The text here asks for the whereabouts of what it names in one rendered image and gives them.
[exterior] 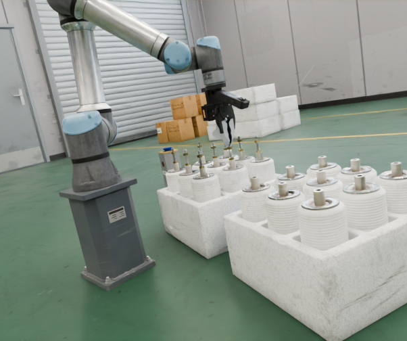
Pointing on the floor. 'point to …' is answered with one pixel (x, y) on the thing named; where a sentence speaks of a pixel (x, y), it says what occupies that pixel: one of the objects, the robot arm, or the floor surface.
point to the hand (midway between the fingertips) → (230, 142)
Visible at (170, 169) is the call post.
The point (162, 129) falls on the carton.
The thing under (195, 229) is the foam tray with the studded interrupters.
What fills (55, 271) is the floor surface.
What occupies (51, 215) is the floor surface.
